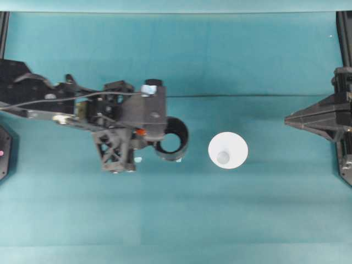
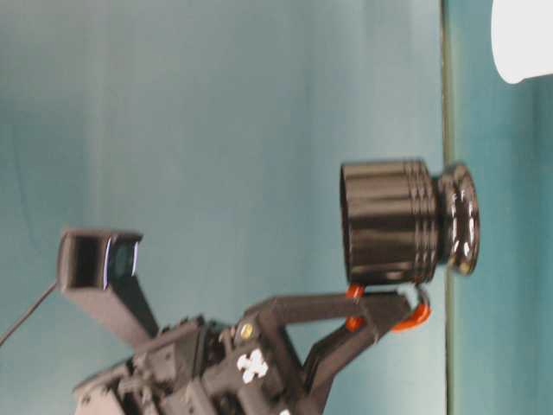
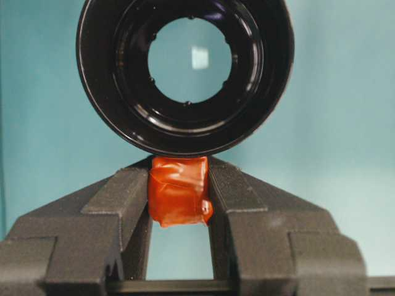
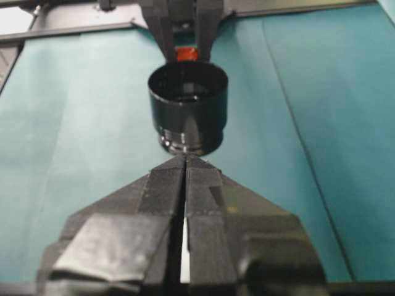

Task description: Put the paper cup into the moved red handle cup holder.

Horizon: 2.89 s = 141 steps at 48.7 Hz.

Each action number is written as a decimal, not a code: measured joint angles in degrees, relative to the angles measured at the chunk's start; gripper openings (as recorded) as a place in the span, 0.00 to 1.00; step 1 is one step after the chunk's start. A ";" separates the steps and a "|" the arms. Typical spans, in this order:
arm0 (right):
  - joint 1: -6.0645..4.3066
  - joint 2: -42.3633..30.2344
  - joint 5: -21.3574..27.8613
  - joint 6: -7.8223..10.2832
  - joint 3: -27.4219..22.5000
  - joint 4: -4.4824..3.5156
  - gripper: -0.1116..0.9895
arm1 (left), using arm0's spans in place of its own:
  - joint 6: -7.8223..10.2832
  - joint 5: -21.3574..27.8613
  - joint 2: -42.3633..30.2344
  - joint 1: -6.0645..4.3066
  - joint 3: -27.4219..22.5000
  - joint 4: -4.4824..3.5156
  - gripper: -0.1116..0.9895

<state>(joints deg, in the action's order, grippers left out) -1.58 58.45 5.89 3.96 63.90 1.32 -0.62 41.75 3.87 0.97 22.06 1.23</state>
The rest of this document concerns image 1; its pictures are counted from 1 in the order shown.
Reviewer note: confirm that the blue-green table cloth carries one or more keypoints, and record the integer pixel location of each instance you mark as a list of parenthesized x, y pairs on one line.
[(176, 220)]

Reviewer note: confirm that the black frame rail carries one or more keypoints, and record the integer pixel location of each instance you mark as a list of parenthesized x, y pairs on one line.
[(345, 38), (3, 35)]

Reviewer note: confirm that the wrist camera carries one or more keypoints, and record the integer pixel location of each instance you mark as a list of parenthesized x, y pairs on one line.
[(148, 107)]

